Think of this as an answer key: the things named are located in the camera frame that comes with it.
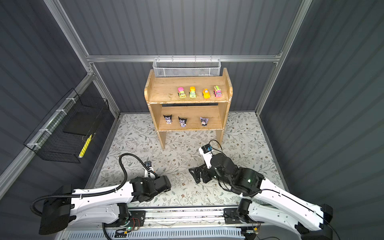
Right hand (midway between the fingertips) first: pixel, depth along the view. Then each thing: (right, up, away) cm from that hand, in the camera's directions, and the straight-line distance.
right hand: (198, 167), depth 67 cm
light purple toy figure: (+4, +21, +14) cm, 26 cm away
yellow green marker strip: (-53, +9, +2) cm, 54 cm away
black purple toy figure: (-8, +21, +14) cm, 27 cm away
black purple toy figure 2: (-16, +23, +16) cm, 32 cm away
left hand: (-22, -10, +14) cm, 28 cm away
